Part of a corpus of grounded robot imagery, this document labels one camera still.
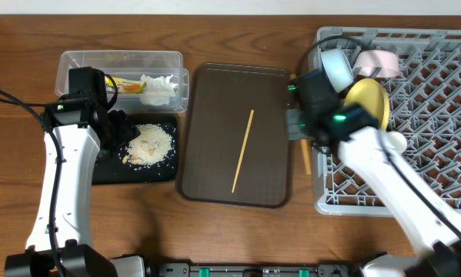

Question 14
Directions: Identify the white bowl with rice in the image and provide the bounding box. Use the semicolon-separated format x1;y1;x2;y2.
353;50;400;78

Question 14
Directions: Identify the crumpled white tissue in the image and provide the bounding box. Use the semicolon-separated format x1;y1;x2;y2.
139;75;179;106

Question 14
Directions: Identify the wooden chopstick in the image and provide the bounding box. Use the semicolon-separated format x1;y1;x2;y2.
286;73;312;175
231;109;255;194

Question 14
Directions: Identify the clear plastic waste bin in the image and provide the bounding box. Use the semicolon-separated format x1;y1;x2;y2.
55;50;189;113

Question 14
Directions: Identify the green orange snack wrapper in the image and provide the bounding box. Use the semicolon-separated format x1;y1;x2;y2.
105;76;145;94

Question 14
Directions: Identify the black food waste tray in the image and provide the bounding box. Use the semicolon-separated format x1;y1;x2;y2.
92;113;179;185

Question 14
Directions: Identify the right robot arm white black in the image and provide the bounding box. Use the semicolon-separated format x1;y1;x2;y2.
286;104;461;276

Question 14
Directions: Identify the light blue bowl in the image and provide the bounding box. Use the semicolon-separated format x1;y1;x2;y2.
321;48;354;92

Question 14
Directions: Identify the yellow plate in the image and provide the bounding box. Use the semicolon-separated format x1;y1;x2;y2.
344;78;390;130

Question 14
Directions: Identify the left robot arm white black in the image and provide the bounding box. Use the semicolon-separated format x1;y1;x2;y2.
5;98;145;276

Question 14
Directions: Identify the grey dishwasher rack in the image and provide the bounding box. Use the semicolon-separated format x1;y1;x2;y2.
313;27;461;217

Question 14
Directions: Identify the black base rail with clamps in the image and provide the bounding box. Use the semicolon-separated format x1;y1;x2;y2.
146;262;362;277

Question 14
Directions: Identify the dark brown serving tray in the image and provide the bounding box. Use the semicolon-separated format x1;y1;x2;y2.
177;63;292;209

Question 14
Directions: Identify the spilled rice pile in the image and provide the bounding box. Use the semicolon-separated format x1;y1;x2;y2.
121;124;175;168

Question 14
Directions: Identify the pale green cup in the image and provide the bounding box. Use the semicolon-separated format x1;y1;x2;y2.
385;131;408;155

